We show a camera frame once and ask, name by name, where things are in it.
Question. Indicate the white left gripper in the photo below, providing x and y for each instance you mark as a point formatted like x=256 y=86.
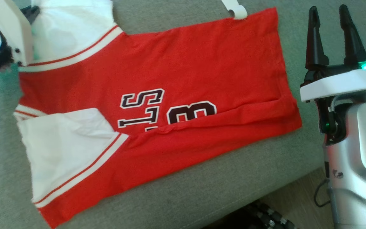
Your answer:
x=14 y=28

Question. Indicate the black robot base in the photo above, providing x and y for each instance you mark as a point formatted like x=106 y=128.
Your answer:
x=265 y=218

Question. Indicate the red basketball jersey white sleeves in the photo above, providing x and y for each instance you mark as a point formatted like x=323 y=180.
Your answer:
x=186 y=70

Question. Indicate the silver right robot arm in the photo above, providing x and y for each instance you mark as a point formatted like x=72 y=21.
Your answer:
x=361 y=178

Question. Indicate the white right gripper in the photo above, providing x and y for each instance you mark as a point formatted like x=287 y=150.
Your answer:
x=338 y=84

